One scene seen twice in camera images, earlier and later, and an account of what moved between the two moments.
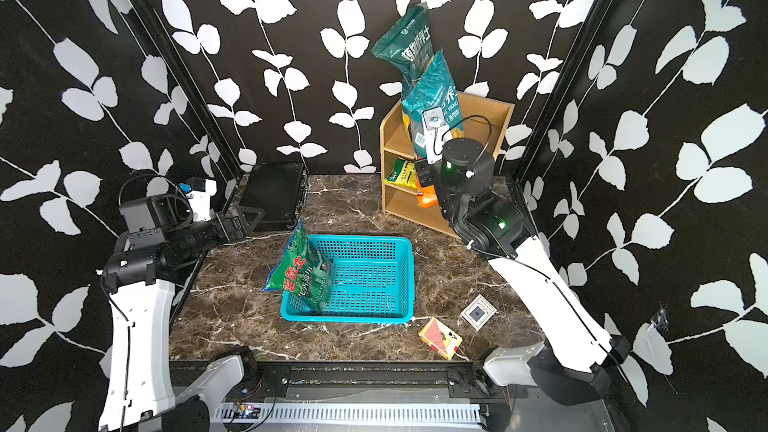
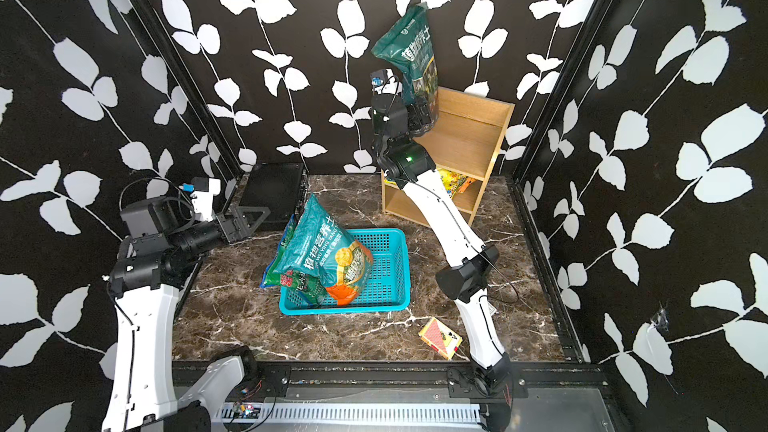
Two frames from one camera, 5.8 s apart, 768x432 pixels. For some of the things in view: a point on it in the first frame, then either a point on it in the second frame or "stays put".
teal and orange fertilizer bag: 436,87 -> 320,245
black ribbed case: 272,194 stays put
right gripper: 427,172 -> 377,113
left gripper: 241,229 stays put
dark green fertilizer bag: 408,43 stays put
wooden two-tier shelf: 484,119 stays put
